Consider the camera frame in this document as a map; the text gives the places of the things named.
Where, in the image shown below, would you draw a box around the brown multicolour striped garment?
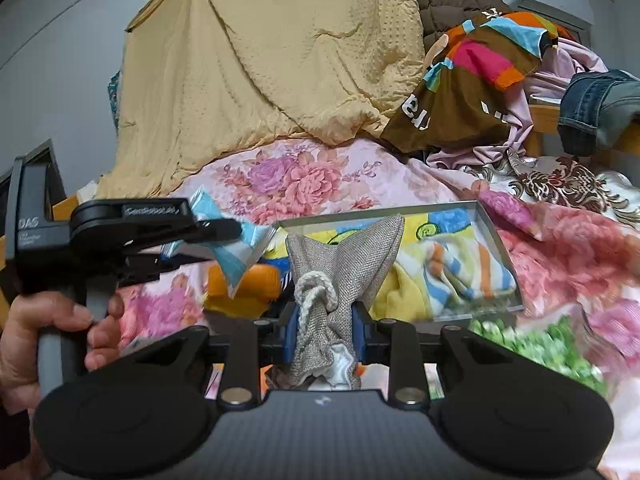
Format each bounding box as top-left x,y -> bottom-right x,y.
381,11 -> 566,153

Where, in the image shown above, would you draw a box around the dark television screen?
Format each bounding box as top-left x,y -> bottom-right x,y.
0,138 -> 66,221

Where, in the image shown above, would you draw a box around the grey drawstring pouch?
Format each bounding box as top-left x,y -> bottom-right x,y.
271,214 -> 405,389

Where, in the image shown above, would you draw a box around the cartoon dinosaur towel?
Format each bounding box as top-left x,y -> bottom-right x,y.
261,206 -> 482,311

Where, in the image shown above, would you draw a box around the lilac pink sheet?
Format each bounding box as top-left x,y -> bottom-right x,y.
425,38 -> 608,169

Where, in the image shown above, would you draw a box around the blue white plastic packet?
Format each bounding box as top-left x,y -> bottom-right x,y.
162,186 -> 276,298

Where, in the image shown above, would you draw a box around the gold brocade bedsheet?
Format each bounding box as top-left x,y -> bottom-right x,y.
462,151 -> 639,229

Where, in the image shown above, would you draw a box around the beige dotted blanket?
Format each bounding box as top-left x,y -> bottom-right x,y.
96,0 -> 424,198

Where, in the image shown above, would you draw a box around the white printed gauze cloth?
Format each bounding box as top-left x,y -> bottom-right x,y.
308,344 -> 361,391

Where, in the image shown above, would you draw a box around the wooden bed rail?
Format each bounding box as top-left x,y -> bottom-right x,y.
524,104 -> 640,166

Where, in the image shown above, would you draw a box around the blue denim jeans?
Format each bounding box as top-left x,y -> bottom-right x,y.
558,70 -> 639,157

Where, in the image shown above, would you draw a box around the blue wall poster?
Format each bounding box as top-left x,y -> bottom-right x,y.
107,70 -> 122,129

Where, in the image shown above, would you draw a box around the bag of green paper stars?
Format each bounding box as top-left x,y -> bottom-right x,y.
469,315 -> 606,396

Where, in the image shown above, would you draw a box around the yellow striped drawstring pouch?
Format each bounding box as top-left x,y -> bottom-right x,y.
369,235 -> 516,322

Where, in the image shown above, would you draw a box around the person left hand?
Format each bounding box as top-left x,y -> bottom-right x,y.
1,292 -> 124,413

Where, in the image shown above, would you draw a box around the pink floral quilt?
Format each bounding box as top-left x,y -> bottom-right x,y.
117,136 -> 640,480

